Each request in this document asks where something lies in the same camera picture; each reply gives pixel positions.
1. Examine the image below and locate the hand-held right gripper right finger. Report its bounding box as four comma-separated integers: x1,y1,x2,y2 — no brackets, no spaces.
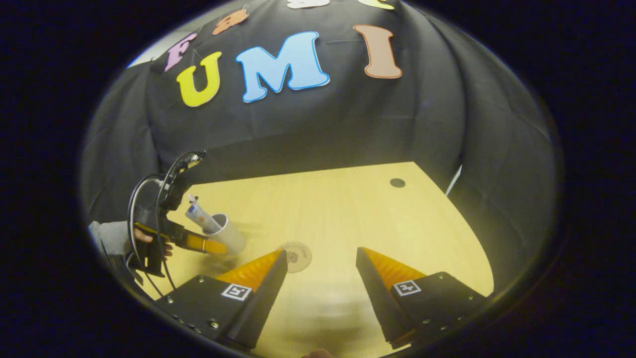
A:
355,247,490,350

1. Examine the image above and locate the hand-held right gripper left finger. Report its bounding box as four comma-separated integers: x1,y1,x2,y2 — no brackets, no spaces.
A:
154,250,289,351

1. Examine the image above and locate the white toothpaste tube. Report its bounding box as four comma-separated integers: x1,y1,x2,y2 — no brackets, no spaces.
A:
185,194,223,235

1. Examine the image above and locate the white cup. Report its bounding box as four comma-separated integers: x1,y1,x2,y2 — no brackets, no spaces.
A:
203,213,247,256

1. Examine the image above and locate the round wooden coaster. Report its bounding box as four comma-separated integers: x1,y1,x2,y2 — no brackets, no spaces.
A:
278,241,313,273

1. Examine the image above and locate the wooden desktop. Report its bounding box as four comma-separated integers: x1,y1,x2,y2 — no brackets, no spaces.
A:
144,161,495,358

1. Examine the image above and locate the black backdrop cloth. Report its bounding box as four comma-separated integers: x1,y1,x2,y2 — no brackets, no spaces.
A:
79,0,561,294

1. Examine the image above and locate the black cable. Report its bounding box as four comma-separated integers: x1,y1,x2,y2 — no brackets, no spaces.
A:
127,152,205,291

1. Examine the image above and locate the white cable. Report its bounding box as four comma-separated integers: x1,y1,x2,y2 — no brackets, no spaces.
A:
445,165,463,197

